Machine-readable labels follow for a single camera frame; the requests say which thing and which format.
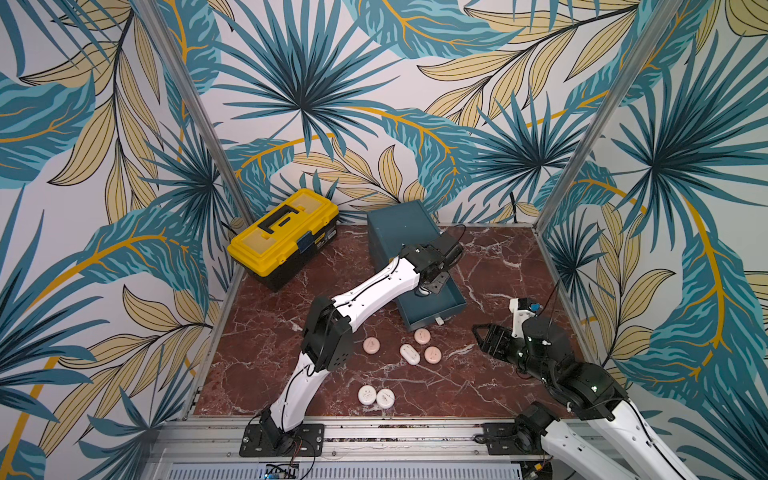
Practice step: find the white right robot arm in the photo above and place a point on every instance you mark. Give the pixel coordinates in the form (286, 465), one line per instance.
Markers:
(589, 392)

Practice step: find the pink round earphone case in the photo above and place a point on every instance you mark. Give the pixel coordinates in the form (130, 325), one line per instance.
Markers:
(371, 345)
(432, 355)
(422, 336)

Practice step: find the aluminium front rail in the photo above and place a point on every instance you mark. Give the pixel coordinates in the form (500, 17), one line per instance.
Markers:
(380, 448)

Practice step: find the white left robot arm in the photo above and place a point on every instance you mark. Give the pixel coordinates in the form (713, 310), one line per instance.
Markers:
(328, 335)

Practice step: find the teal drawer cabinet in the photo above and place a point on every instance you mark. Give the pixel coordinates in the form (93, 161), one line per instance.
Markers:
(392, 228)

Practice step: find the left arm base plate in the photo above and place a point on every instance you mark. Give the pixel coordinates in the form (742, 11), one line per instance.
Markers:
(305, 441)

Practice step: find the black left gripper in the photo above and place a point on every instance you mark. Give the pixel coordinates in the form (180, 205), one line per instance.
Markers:
(435, 286)

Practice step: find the teal drawer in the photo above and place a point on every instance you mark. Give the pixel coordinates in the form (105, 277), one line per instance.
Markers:
(422, 308)

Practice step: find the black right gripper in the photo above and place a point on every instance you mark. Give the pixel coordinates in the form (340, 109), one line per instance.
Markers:
(500, 342)

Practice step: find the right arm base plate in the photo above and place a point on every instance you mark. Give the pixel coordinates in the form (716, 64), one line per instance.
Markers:
(509, 439)

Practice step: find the yellow and black toolbox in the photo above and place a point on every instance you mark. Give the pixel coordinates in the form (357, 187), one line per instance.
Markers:
(283, 242)

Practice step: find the white oval earphone case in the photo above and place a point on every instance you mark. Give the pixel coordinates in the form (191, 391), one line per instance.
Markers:
(409, 354)

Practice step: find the white round earphone case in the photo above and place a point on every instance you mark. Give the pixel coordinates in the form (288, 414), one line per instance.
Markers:
(385, 398)
(367, 395)

